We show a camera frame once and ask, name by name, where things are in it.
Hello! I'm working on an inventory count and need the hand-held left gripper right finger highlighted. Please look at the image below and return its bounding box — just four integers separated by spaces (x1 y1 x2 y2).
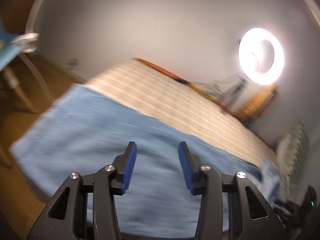
177 141 288 240

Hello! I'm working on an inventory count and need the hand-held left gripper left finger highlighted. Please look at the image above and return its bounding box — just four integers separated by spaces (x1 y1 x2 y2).
26 141 137 240

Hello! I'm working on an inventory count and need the blue towel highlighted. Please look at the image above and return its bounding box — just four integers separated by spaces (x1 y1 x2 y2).
10 84 283 233

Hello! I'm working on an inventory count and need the green striped white pillow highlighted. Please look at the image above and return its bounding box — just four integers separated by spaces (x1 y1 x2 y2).
276 120 308 195

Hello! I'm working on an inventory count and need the beige checked blanket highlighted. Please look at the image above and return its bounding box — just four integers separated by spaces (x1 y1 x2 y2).
85 59 278 160

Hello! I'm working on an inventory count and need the orange patterned cloth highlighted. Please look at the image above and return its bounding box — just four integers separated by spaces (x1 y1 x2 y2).
240 84 278 121

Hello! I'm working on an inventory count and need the white curved tube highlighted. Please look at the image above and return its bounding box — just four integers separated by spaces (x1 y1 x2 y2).
24 0 58 100

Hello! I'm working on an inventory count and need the black ring light tripod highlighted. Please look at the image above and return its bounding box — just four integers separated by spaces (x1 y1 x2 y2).
220 74 249 113

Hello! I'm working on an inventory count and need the white ring light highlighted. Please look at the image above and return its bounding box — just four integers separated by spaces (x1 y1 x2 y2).
238 27 285 85

